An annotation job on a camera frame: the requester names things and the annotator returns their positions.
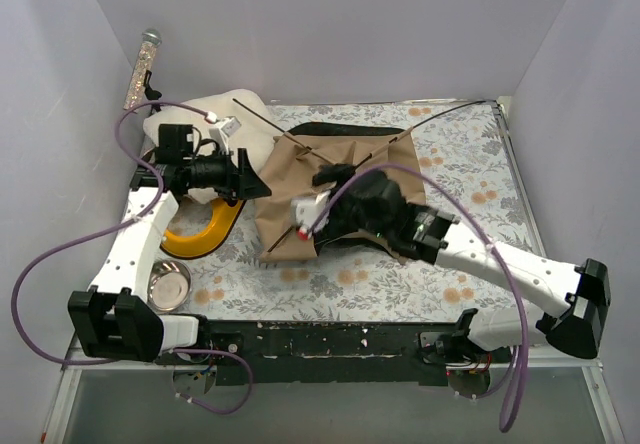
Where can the floral table mat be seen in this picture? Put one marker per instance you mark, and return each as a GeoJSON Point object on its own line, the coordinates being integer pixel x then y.
{"type": "Point", "coordinates": [462, 148]}

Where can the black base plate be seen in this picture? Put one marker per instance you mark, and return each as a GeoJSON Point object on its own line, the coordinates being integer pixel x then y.
{"type": "Point", "coordinates": [327, 352]}

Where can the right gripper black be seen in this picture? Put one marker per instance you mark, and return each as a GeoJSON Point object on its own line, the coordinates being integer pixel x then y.
{"type": "Point", "coordinates": [342, 196]}

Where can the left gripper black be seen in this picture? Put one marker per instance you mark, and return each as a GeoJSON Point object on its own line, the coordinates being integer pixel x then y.
{"type": "Point", "coordinates": [240, 173]}

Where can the yellow pet bowl stand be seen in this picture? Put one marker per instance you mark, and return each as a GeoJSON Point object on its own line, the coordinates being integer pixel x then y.
{"type": "Point", "coordinates": [223, 218]}

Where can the glitter microphone toy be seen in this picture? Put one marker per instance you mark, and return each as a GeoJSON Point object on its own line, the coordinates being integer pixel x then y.
{"type": "Point", "coordinates": [141, 74]}

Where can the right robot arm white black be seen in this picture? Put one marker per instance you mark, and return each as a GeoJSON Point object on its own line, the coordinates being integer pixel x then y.
{"type": "Point", "coordinates": [559, 303]}

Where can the steel bowl near front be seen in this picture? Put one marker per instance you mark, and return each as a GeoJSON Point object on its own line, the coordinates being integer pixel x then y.
{"type": "Point", "coordinates": [169, 285]}

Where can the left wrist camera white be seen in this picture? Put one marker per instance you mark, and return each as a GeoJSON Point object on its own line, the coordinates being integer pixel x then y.
{"type": "Point", "coordinates": [222, 129]}

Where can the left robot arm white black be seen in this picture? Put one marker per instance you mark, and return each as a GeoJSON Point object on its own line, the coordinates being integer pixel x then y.
{"type": "Point", "coordinates": [120, 316]}

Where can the white fluffy cushion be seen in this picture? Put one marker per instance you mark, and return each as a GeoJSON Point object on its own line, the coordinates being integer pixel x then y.
{"type": "Point", "coordinates": [202, 153]}

